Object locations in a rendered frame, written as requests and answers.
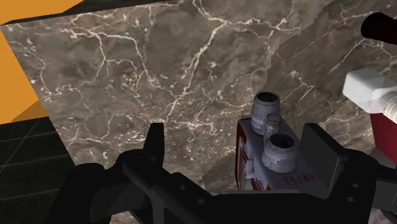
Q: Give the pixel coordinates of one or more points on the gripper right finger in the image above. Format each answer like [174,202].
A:
[347,173]

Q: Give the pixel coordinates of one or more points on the black cylindrical object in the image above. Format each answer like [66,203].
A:
[378,28]

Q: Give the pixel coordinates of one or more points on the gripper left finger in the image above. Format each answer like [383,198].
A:
[155,183]

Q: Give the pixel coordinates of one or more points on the red and grey film camera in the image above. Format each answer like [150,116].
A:
[276,176]

